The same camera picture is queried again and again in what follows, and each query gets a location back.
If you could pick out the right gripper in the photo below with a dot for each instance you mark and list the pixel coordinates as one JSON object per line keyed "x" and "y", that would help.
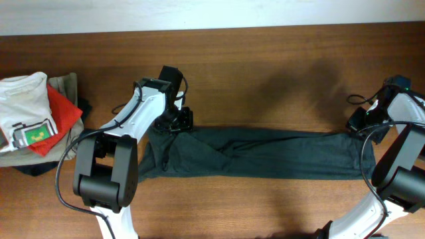
{"x": 352, "y": 123}

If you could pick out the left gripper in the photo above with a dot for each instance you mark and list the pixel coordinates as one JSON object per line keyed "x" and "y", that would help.
{"x": 185, "y": 121}

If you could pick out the dark green t-shirt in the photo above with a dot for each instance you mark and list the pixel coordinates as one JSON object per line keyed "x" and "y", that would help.
{"x": 256, "y": 152}

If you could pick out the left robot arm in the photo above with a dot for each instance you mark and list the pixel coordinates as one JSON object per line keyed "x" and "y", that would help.
{"x": 105, "y": 175}

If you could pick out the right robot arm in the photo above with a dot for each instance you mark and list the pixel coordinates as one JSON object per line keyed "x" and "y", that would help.
{"x": 397, "y": 184}

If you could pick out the black folded garment bottom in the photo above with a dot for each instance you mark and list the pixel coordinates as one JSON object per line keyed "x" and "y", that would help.
{"x": 42, "y": 168}

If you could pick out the red folded t-shirt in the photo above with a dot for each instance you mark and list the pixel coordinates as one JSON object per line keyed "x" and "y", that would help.
{"x": 65, "y": 115}

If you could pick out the white t-shirt with print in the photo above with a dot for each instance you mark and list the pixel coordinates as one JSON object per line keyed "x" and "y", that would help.
{"x": 26, "y": 117}

